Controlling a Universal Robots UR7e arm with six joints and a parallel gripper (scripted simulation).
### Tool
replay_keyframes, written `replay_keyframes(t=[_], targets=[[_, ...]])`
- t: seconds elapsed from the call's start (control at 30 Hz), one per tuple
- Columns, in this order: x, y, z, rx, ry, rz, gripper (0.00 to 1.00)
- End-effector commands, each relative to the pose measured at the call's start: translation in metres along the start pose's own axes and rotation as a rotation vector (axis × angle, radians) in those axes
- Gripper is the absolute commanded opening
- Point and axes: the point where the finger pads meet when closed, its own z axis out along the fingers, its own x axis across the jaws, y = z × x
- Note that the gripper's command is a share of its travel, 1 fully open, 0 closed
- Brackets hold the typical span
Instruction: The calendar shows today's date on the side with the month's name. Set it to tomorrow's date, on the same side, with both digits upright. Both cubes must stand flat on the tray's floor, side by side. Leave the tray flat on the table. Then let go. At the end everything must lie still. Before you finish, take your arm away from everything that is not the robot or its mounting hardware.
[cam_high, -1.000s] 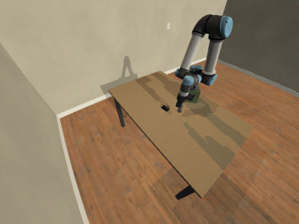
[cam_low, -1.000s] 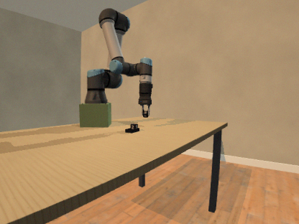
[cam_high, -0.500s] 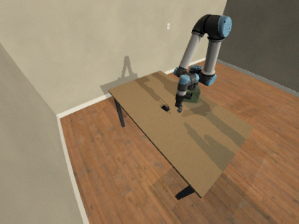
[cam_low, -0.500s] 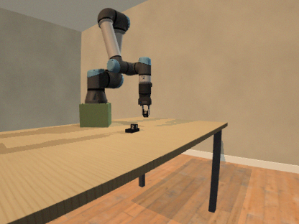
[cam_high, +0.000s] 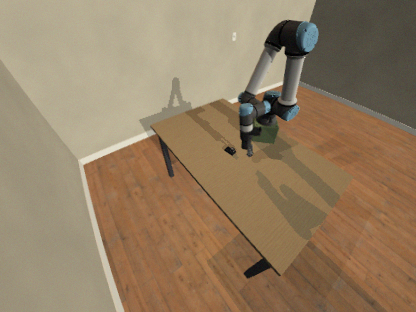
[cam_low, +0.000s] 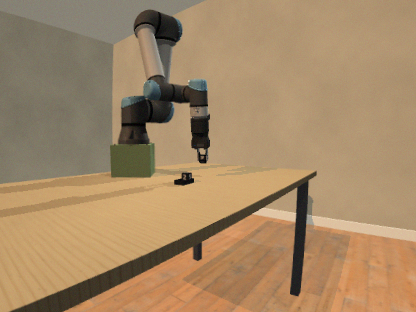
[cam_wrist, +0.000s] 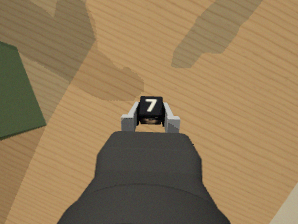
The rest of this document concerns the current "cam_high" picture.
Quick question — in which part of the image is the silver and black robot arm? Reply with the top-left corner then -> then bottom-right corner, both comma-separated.
238,20 -> 318,126

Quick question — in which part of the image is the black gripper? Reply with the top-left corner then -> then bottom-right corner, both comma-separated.
239,123 -> 262,157

